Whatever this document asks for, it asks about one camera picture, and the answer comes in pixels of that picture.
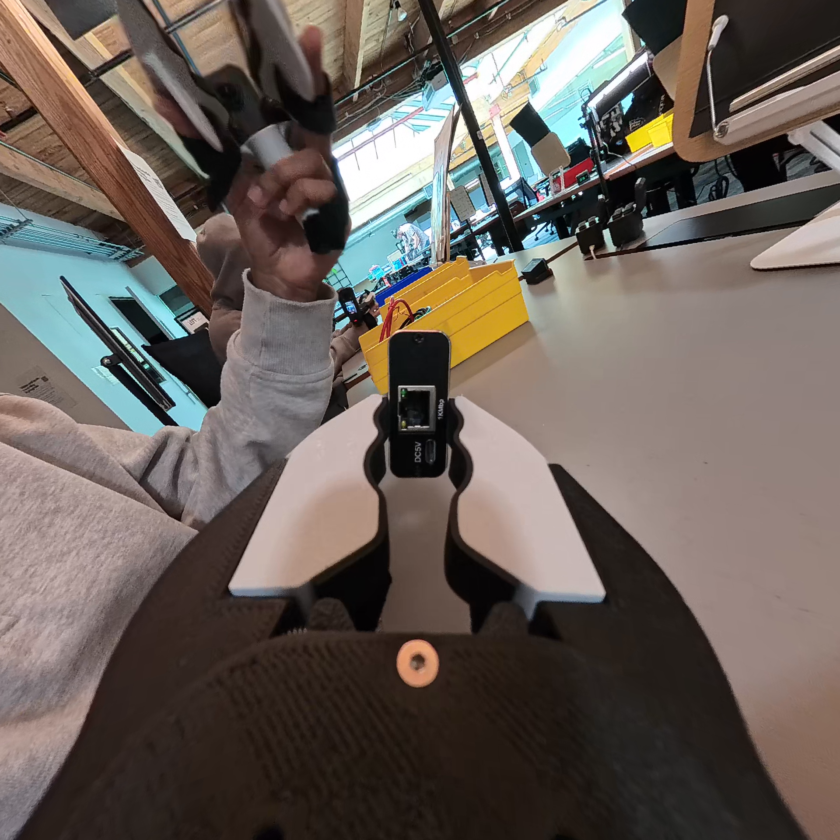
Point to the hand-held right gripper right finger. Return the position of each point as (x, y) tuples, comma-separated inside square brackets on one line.
[(518, 505)]

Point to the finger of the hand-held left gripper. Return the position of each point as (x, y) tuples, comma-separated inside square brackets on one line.
[(174, 72)]

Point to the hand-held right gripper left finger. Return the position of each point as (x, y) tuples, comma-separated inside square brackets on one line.
[(315, 499)]

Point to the black network adapter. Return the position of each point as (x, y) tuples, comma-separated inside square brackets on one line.
[(420, 367)]

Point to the person's left forearm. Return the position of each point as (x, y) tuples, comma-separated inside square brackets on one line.
[(269, 387)]

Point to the grey desk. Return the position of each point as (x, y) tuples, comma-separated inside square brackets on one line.
[(689, 426)]

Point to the small black desk device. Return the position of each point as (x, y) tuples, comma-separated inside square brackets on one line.
[(537, 270)]

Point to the black desk mat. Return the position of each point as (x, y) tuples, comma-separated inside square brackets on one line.
[(722, 220)]

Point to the person's left hand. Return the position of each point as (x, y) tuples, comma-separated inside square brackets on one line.
[(282, 229)]

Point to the wooden ceiling beam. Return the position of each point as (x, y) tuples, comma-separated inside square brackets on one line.
[(85, 144)]

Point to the black office chair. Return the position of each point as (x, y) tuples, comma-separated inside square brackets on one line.
[(184, 367)]

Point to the yellow storage bin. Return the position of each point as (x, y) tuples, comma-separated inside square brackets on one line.
[(446, 272), (472, 315)]

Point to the blue storage bin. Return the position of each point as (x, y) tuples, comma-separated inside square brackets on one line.
[(400, 282)]

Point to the black support pole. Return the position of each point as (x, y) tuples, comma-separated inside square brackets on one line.
[(463, 124)]

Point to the person's grey sweatshirt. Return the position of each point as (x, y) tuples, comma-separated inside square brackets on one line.
[(79, 558)]

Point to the black door pull bar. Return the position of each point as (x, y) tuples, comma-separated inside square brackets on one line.
[(118, 348)]

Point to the black charger dock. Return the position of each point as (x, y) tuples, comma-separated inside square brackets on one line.
[(590, 236), (627, 224)]

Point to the long wooden workbench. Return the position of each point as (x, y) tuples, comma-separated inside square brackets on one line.
[(610, 170)]

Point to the silver monitor stand base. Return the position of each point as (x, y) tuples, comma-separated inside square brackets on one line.
[(807, 243)]

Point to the wood-edged dark panel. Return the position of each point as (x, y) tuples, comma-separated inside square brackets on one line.
[(774, 72)]

